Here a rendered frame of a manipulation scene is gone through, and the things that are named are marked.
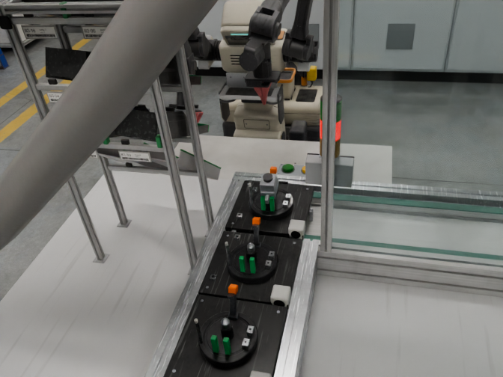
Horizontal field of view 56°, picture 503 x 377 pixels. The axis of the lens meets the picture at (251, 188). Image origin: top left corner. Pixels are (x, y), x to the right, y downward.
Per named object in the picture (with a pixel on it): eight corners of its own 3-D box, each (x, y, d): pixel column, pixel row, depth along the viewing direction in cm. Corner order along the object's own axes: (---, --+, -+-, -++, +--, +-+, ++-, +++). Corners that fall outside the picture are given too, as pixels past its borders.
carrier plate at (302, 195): (244, 185, 162) (244, 179, 160) (314, 190, 156) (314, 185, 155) (225, 232, 143) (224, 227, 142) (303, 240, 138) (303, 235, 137)
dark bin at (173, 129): (172, 126, 150) (174, 103, 148) (208, 132, 145) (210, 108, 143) (114, 135, 125) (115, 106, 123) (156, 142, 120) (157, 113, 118)
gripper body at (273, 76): (277, 85, 141) (275, 61, 136) (244, 84, 143) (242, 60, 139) (281, 76, 146) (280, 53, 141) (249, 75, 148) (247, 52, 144)
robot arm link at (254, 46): (282, 21, 133) (254, 13, 135) (268, 34, 125) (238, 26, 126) (276, 60, 141) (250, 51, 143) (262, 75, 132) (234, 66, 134)
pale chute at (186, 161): (185, 173, 163) (188, 161, 164) (218, 180, 159) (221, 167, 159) (139, 156, 137) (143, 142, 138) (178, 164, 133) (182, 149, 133)
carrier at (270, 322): (198, 298, 124) (190, 265, 116) (287, 311, 118) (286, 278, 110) (164, 383, 105) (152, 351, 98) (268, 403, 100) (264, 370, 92)
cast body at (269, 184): (265, 181, 147) (262, 167, 142) (278, 182, 146) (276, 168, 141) (260, 203, 143) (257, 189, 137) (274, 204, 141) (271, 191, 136)
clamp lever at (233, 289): (230, 311, 114) (230, 283, 112) (238, 313, 113) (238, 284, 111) (225, 319, 111) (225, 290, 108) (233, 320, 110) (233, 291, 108)
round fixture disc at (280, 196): (254, 190, 155) (254, 185, 154) (296, 194, 152) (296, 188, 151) (244, 218, 145) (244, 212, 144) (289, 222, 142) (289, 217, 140)
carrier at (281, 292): (224, 235, 142) (218, 203, 135) (302, 244, 137) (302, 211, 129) (198, 298, 124) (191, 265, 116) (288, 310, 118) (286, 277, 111)
